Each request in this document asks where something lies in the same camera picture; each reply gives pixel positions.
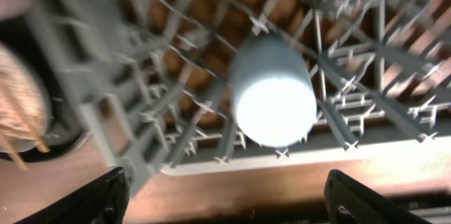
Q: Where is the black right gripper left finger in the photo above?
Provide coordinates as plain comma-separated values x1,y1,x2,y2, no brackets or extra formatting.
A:
18,167,130,224

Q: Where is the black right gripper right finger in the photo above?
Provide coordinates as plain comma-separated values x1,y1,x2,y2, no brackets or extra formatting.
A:
324,169,429,224

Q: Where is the light blue cup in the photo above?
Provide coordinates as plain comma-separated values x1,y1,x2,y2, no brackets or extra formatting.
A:
229,35,317,148

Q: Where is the wooden chopstick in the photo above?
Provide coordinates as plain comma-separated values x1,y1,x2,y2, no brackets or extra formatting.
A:
1,135,27,170
12,129,50,153

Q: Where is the grey dishwasher rack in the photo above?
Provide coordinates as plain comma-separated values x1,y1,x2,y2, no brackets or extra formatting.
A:
27,0,450,195

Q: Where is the round black tray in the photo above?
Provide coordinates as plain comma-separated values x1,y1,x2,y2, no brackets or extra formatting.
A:
1,16,89,163

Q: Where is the white plate with food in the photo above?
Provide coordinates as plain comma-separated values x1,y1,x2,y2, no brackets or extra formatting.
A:
1,43,51,152

